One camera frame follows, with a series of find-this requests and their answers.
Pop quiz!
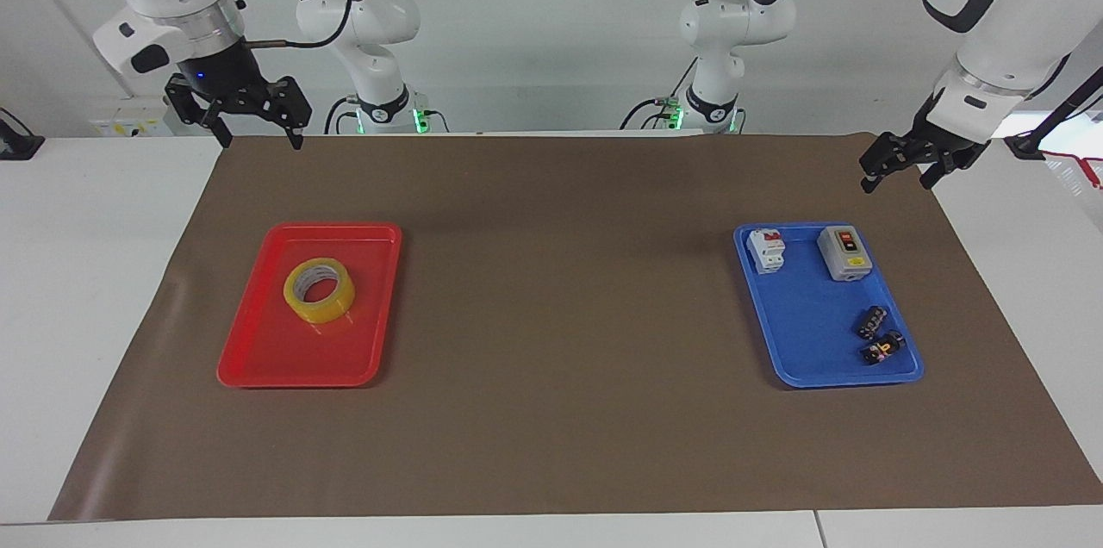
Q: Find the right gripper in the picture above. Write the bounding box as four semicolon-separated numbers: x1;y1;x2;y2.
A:
164;41;314;152

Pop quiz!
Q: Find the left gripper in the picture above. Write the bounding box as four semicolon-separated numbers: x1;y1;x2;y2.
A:
859;94;992;194

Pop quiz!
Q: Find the yellow tape roll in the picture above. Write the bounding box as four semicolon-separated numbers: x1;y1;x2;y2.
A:
283;256;357;326

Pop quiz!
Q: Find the black stand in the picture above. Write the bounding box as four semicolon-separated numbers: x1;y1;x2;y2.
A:
1003;65;1103;161
0;107;46;162

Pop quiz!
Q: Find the black terminal block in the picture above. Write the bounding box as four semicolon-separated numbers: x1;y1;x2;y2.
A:
852;304;891;339

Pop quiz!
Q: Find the white circuit breaker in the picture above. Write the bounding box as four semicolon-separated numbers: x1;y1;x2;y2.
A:
746;227;788;276

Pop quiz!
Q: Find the black and yellow connector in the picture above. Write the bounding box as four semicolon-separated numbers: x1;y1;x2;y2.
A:
860;330;907;367

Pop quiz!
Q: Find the blue plastic tray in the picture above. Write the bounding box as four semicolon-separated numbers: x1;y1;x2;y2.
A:
732;221;925;389

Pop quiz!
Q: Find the red plastic tray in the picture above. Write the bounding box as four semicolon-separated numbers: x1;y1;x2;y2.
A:
216;221;403;389

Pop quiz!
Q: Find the grey switch box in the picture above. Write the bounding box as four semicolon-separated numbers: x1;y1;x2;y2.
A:
816;224;874;283

